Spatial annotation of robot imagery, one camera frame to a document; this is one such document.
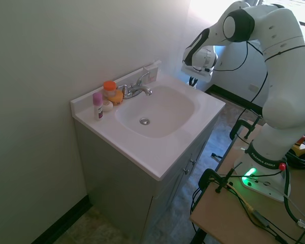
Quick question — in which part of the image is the clear bottle with orange cap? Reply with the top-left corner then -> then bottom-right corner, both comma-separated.
103,80 -> 117,99

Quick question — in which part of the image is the chrome two-handle faucet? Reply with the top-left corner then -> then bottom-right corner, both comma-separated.
116,72 -> 153,100

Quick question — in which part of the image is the black baseboard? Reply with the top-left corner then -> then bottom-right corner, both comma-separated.
208,85 -> 265,112
38,194 -> 89,244

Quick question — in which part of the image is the wooden table top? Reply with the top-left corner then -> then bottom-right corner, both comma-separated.
190,126 -> 305,244

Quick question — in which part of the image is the black C-clamp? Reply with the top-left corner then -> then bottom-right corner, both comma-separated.
198,167 -> 242,194
230,118 -> 264,140

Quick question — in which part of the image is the grey cable with white plug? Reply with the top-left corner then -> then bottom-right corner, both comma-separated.
282,192 -> 305,231

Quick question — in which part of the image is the grey vanity cabinet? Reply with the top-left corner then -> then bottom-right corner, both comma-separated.
73,111 -> 219,237

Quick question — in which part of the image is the yellow emergency stop box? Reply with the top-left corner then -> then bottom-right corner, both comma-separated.
292,136 -> 305,160

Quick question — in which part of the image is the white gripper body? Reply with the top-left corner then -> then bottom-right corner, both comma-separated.
180,60 -> 214,82

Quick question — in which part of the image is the white cardboard box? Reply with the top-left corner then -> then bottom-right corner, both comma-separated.
143,60 -> 162,82

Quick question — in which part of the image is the small white round jar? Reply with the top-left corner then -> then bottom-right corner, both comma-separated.
102,100 -> 114,113

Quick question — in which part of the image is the pink-capped white stick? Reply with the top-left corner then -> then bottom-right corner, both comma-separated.
92,92 -> 104,121

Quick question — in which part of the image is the white sink vanity top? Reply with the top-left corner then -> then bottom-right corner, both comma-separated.
70,60 -> 226,181

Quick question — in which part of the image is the thick black cable bundle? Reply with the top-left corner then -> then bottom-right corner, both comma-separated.
286,147 -> 305,170

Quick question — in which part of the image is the hanging black cable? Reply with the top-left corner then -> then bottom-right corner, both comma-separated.
190,188 -> 202,229

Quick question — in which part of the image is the orange cream jar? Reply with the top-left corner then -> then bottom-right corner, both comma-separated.
108,90 -> 124,106

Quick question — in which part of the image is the black table frame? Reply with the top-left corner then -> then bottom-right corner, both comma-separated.
192,223 -> 206,244

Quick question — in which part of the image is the yellow and black cable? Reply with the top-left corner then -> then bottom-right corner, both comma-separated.
226,182 -> 303,244

